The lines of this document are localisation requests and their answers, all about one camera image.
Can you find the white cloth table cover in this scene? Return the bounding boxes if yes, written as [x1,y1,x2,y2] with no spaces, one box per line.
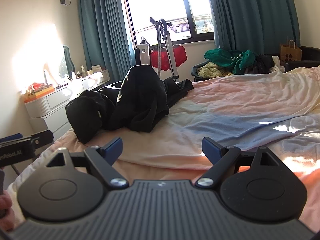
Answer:
[7,66,320,230]

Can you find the orange tray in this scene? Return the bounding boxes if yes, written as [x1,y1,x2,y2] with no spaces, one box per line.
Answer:
[24,84,56,103]

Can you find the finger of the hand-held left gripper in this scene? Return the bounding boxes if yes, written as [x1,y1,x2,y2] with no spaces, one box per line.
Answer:
[31,129,54,147]

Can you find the wavy green mirror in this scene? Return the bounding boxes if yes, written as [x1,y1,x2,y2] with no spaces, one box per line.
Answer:
[62,45,76,75]

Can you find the black sweatpants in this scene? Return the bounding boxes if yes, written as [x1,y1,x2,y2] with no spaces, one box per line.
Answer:
[109,64,194,133]

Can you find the black armchair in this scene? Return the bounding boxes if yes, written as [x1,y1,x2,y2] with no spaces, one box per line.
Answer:
[284,46,320,73]

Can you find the garment steamer stand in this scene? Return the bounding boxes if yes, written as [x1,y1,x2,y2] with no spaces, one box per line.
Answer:
[136,17,181,83]

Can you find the white dresser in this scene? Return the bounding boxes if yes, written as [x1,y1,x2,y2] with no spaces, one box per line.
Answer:
[24,69,110,142]

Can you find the teal curtain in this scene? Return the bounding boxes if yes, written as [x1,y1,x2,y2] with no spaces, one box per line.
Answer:
[76,0,137,83]
[204,0,301,53]

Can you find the red bag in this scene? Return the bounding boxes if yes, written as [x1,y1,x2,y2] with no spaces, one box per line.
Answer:
[150,44,188,71]

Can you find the window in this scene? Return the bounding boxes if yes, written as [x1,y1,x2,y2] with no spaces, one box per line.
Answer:
[123,0,215,43]

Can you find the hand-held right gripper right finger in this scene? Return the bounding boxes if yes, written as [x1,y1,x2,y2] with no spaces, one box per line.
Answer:
[195,137,276,188]

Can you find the brown paper bag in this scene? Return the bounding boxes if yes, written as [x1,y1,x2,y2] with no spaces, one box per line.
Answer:
[280,40,302,62]

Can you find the dark clothes pile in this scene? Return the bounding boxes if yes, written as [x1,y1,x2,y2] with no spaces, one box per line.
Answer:
[247,54,276,75]

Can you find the green cloth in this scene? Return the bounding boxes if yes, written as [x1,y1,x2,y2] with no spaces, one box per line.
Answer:
[204,48,257,75]

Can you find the yellow cloth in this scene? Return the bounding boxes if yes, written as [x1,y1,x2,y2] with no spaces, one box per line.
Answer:
[198,62,232,79]

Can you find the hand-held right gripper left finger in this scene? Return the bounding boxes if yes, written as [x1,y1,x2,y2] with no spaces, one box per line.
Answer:
[46,137,129,190]

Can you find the black jacket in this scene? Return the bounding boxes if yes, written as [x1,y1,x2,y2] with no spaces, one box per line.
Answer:
[65,90,117,144]

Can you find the person's left hand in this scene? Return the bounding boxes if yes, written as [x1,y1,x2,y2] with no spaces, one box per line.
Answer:
[0,193,16,228]

